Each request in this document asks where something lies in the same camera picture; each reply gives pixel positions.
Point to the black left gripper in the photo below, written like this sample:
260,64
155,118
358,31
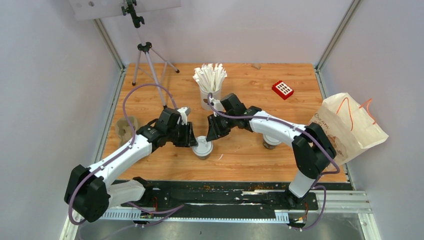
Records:
189,140

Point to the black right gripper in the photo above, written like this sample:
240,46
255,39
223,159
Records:
215,131

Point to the white coffee cup lid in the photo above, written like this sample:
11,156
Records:
204,147

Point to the brown cup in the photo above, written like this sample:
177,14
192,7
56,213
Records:
203,157
270,142

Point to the cardboard cup carrier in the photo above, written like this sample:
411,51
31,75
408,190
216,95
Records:
123,130

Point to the paper takeout bag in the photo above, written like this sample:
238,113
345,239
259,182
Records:
349,126

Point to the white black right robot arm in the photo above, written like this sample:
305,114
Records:
312,149

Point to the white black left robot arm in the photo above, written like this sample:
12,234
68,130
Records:
92,190

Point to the white cup of straws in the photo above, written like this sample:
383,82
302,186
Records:
210,78

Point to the red white toy block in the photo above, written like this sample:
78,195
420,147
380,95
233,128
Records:
282,89

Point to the white perforated board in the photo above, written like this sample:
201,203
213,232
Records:
97,9

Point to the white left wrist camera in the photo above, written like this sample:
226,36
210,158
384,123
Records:
184,112

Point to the aluminium rail frame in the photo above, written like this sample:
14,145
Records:
343,213

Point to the camera tripod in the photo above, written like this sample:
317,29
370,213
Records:
144,48

